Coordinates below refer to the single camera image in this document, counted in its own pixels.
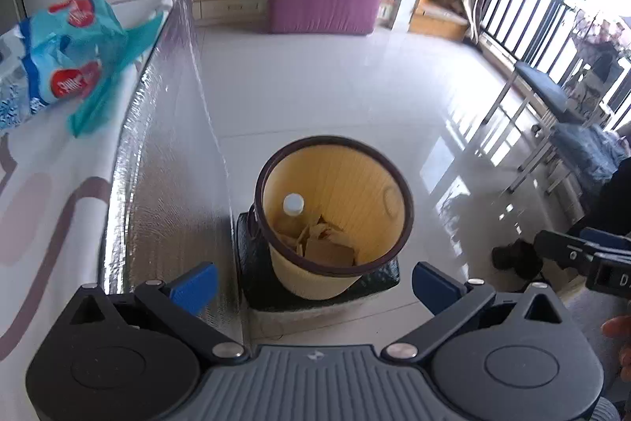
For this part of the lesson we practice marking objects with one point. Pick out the dark cloth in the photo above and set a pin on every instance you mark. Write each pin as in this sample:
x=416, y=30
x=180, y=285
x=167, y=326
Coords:
x=609, y=199

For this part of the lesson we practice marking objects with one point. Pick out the crumpled brown paper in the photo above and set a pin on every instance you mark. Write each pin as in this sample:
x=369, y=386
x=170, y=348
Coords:
x=315, y=228

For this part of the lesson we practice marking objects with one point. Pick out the blue padded bench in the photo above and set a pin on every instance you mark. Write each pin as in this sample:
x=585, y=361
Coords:
x=542, y=88

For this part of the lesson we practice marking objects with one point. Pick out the white pink patterned tablecloth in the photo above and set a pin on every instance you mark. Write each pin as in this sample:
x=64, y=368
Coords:
x=44, y=204

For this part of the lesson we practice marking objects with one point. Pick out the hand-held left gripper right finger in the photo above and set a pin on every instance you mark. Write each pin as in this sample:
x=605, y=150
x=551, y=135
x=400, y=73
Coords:
x=434, y=285

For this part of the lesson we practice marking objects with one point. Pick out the blue snack packet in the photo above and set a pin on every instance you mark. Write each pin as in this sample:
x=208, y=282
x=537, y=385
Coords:
x=54, y=51

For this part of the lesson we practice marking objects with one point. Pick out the yellow brown-rimmed trash bin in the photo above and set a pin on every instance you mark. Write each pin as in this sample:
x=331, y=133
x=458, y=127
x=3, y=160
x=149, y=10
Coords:
x=340, y=174

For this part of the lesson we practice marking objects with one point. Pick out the brown cardboard box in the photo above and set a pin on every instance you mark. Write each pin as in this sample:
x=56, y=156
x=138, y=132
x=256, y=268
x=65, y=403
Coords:
x=330, y=252

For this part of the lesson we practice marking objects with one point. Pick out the silver foil table skirt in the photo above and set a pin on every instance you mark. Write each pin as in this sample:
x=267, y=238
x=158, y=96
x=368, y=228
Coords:
x=162, y=184

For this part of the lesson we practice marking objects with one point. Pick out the white-capped plastic bottle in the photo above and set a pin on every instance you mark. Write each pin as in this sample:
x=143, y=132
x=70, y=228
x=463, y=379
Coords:
x=293, y=203

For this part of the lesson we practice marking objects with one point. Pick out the wooden platform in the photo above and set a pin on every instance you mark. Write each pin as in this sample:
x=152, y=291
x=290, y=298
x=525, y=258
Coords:
x=438, y=19

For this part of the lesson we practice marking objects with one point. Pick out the blue denim clothes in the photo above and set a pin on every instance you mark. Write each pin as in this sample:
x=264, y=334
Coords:
x=586, y=149

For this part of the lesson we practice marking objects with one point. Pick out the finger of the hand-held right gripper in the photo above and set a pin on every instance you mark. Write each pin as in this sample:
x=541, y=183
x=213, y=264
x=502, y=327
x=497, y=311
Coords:
x=562, y=249
x=609, y=237

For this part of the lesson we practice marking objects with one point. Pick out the person's right hand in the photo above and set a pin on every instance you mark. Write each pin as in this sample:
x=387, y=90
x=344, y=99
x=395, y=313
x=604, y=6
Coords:
x=618, y=333

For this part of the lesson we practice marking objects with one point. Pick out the potted plant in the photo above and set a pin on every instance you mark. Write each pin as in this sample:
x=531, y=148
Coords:
x=596, y=41

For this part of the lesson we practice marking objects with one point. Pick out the beige low cabinet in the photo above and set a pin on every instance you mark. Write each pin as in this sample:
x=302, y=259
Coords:
x=227, y=9

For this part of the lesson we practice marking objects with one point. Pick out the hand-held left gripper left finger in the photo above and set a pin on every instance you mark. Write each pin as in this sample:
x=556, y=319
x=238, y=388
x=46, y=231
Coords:
x=194, y=285

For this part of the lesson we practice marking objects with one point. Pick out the teal plastic bag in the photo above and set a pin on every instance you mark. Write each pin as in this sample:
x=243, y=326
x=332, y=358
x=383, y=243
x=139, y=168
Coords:
x=98, y=105

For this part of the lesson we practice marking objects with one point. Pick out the white metal bench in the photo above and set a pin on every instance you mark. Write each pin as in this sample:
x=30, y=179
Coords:
x=535, y=164

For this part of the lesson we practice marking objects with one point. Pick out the dark green floor mat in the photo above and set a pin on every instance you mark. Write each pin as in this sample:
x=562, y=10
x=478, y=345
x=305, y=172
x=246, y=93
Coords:
x=256, y=273

